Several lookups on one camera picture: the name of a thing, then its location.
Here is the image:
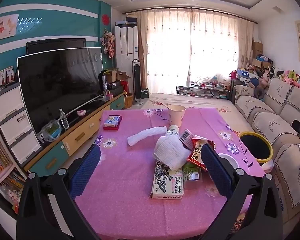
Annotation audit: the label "stack of cardboard boxes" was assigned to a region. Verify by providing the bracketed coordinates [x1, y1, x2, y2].
[104, 68, 130, 83]

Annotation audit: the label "row of photo cards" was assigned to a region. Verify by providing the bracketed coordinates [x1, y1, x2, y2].
[0, 66, 15, 92]

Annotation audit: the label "floral covered mattress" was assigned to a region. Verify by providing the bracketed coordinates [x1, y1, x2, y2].
[149, 92, 250, 130]

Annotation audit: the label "floral printed carton box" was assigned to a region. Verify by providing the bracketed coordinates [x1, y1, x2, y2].
[150, 160, 184, 200]

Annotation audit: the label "blue red card box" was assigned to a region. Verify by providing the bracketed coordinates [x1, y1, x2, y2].
[102, 115, 122, 131]

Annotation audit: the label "plastic bag with greens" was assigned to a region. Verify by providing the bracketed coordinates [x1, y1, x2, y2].
[41, 120, 62, 143]

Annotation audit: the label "pile of plush toys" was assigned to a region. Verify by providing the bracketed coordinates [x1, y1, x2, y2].
[255, 65, 300, 92]

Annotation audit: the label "yellow teal television cabinet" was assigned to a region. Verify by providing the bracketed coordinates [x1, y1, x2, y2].
[24, 91, 127, 178]

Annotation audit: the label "cream embroidered curtains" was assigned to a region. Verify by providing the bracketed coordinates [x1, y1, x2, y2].
[137, 9, 254, 95]

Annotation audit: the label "grey neck pillow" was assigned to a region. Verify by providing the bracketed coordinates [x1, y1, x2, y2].
[253, 86, 265, 99]

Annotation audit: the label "bookshelf with books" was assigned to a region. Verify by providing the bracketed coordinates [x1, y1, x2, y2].
[0, 115, 27, 214]

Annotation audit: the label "beige sofa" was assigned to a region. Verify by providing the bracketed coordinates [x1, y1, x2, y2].
[233, 77, 300, 225]

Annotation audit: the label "black bin yellow rim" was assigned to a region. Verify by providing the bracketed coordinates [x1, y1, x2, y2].
[238, 131, 274, 162]

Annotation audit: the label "black long box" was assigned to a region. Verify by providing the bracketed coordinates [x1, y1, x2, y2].
[102, 72, 108, 98]

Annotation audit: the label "patterned red rug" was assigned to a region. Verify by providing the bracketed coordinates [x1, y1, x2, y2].
[230, 215, 248, 230]

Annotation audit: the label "white knitted cloth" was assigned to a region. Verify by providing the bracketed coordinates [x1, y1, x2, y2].
[153, 136, 192, 172]

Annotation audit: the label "grey tower fan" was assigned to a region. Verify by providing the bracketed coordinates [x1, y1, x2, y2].
[132, 59, 143, 105]

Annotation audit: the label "pink floral tablecloth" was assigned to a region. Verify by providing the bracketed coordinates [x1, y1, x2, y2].
[74, 107, 265, 240]

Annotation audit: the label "pink paper cup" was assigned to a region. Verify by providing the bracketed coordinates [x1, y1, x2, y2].
[167, 104, 186, 127]

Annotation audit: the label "white round container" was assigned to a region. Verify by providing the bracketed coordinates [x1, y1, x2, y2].
[218, 153, 238, 172]

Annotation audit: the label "corner cardboard boxes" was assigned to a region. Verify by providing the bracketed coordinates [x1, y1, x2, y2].
[251, 37, 273, 69]

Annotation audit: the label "curtain rod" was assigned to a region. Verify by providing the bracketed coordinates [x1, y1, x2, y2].
[121, 7, 258, 25]

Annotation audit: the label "cluttered glass coffee table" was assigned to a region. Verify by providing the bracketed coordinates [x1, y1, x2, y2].
[175, 80, 231, 100]

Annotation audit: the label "red snack bag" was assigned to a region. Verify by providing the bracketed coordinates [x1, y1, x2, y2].
[186, 138, 216, 172]

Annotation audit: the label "large flat television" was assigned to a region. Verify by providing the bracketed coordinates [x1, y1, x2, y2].
[17, 47, 104, 134]

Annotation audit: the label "white plastic drawer unit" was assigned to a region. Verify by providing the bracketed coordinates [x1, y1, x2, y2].
[0, 82, 43, 167]

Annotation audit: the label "white foam net sleeve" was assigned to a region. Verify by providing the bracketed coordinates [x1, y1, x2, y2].
[127, 126, 168, 146]

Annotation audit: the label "blue star print bag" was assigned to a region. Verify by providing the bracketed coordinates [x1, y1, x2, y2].
[237, 69, 253, 80]

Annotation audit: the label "clear jar green label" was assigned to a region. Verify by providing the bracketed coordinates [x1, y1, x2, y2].
[182, 162, 203, 190]

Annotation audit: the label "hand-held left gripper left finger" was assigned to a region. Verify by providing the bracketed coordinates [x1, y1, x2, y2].
[16, 144, 102, 240]

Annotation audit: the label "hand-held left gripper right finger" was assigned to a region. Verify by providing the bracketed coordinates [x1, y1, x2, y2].
[197, 144, 284, 240]

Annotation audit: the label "black television behind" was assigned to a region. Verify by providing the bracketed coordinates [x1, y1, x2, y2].
[26, 38, 86, 55]

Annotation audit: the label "white plastic bottle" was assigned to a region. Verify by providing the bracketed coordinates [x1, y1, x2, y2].
[165, 124, 181, 138]

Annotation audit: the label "clear water bottle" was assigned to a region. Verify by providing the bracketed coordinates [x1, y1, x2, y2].
[59, 108, 70, 130]

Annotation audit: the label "white standing air conditioner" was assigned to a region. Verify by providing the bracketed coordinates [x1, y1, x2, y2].
[114, 22, 138, 98]

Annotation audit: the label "silver snack wrapper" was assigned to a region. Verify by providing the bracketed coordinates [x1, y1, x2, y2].
[179, 129, 199, 150]

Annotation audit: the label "wall poster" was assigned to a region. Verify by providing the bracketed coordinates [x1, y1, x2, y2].
[0, 14, 19, 43]

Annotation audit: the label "hanging flower ornament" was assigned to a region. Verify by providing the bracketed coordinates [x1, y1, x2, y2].
[100, 29, 116, 58]

